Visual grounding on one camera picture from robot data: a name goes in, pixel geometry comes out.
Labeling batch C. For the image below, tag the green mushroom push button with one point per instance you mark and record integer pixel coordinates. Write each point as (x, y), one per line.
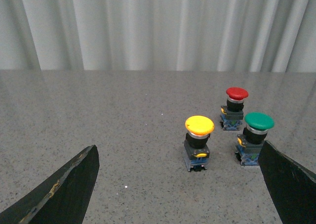
(250, 142)

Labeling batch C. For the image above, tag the yellow mushroom push button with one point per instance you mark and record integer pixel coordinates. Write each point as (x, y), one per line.
(196, 152)

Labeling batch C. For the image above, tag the red mushroom push button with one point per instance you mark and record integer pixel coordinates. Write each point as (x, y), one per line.
(232, 113)

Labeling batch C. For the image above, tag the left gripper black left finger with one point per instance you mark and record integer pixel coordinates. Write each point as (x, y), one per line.
(62, 198)

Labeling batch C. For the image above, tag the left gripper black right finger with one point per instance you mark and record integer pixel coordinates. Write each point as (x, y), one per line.
(291, 186)

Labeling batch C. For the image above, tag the white pleated curtain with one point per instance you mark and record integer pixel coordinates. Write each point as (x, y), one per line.
(177, 35)

